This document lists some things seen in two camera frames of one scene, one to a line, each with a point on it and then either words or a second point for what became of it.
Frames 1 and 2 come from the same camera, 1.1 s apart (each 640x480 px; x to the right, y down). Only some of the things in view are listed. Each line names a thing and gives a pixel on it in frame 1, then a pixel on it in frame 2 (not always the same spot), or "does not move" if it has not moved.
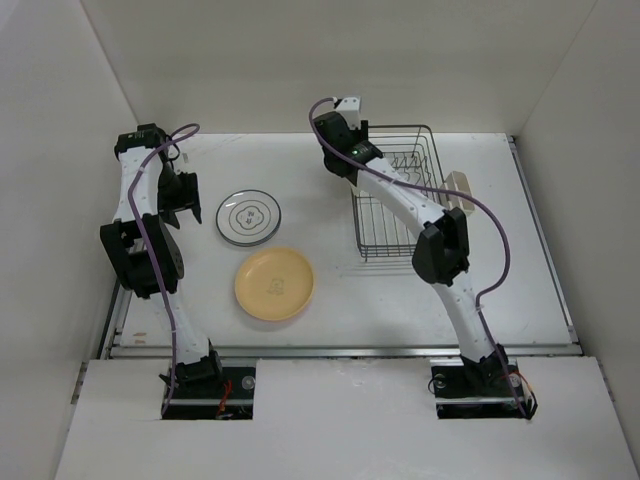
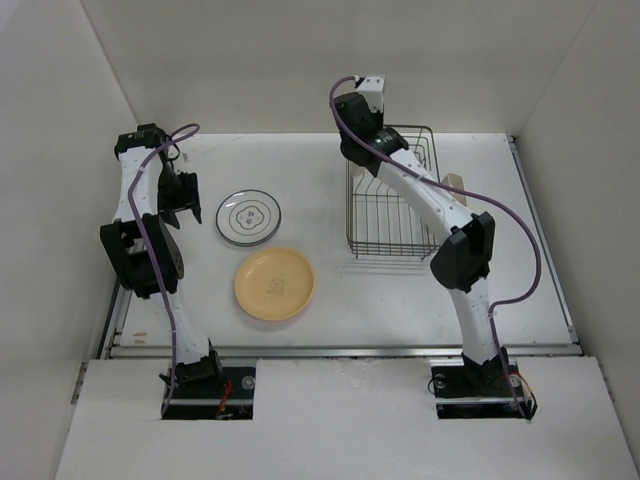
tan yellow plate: x=274 y=283 does not move
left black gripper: x=186 y=198 does not move
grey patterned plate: x=248 y=218 does not move
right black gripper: x=360 y=134 to x=378 y=117
